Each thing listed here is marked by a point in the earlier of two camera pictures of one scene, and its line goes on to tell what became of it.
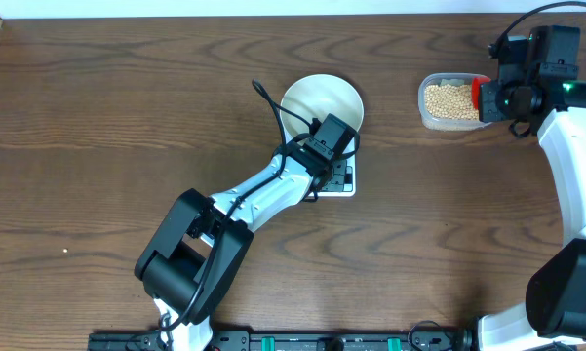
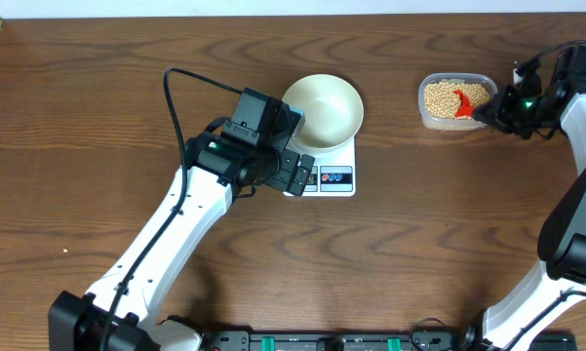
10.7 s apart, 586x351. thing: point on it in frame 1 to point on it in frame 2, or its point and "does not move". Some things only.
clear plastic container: (446, 101) does not move
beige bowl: (318, 96) does not move
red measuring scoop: (476, 85) to (464, 110)
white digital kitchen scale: (342, 181) does not move
